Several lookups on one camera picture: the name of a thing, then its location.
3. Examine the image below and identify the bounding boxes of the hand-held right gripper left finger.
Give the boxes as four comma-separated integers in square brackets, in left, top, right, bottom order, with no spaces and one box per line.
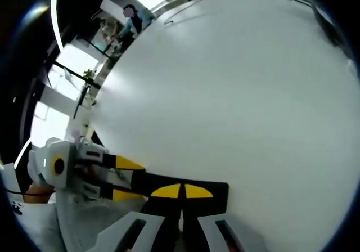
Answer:
[97,183,183,252]

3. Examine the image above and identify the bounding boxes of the black remote control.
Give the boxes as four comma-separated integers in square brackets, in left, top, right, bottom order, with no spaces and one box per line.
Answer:
[130,172,230,216]

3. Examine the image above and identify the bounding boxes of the person's left hand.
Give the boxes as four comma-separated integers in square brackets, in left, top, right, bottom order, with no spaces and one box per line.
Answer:
[23,184,55,204]

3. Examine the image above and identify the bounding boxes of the thin white table cable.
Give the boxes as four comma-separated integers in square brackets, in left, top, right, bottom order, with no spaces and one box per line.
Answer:
[164,8,223,25]

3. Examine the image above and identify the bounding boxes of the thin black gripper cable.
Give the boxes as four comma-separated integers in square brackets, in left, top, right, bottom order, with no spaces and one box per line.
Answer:
[7,189,55,196]

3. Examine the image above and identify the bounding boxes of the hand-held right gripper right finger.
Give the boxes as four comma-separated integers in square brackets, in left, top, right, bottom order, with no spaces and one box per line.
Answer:
[182,183,271,252]

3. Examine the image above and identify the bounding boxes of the white ceiling light strip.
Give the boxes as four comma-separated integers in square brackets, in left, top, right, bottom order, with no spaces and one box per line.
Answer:
[49,0,65,53]

